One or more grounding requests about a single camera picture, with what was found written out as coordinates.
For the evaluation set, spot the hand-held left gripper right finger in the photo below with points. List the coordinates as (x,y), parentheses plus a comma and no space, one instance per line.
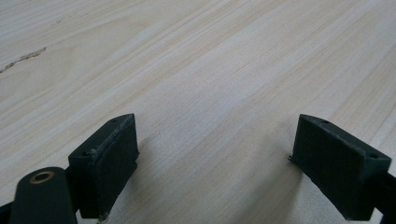
(336,168)

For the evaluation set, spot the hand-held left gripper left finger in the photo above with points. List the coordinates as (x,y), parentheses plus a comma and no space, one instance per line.
(106,168)

